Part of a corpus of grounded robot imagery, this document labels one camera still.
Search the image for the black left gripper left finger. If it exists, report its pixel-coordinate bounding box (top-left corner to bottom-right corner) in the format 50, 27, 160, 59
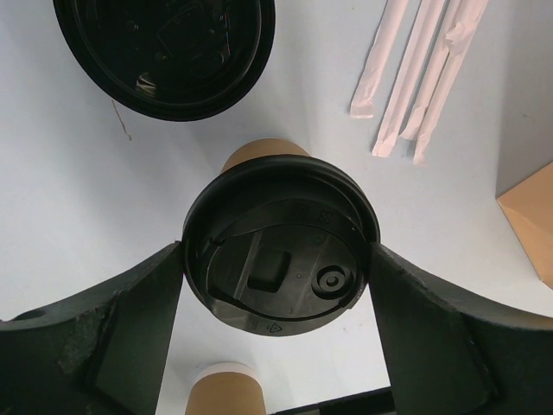
1, 242, 181, 414

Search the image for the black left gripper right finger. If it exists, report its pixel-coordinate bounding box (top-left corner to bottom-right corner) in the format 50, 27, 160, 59
368, 244, 552, 414

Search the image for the stack of brown paper cups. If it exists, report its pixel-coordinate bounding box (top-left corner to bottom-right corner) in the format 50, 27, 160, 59
185, 362, 268, 415

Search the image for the brown paper takeout bag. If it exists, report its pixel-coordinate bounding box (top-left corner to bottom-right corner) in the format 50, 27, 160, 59
497, 163, 553, 288

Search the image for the black plastic cup lid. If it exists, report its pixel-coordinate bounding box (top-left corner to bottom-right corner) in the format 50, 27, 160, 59
182, 155, 380, 336

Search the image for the single brown paper cup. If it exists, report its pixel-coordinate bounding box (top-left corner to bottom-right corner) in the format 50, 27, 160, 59
220, 137, 310, 173

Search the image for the stack of black cup lids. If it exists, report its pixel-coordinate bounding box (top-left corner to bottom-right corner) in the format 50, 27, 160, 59
53, 1, 276, 122

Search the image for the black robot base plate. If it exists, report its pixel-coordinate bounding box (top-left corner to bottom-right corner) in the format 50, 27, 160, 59
275, 387, 396, 415

